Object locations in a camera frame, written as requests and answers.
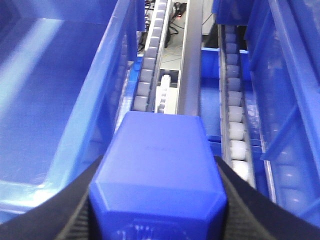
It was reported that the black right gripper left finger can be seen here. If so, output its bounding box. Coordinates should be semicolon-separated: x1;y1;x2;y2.
0;156;103;240

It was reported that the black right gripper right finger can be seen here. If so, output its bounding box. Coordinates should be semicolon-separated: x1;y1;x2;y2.
214;156;320;240

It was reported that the blue plastic bottle-shaped part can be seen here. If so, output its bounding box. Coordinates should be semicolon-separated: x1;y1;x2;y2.
89;111;227;240

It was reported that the metal flow rack shelf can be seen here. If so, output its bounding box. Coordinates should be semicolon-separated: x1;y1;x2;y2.
152;0;215;116

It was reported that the white roller track right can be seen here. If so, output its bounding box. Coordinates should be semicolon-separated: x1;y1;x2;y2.
218;24;256;188

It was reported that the white roller track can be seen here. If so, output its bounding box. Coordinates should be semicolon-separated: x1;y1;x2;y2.
131;0;172;112
218;24;256;188

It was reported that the white roller track left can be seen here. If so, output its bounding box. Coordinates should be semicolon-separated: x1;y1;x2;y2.
131;0;172;112

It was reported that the blue plastic target bin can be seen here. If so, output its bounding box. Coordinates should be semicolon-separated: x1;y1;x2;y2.
0;0;144;223

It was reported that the blue plastic bin right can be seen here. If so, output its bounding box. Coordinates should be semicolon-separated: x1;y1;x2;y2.
212;0;320;226

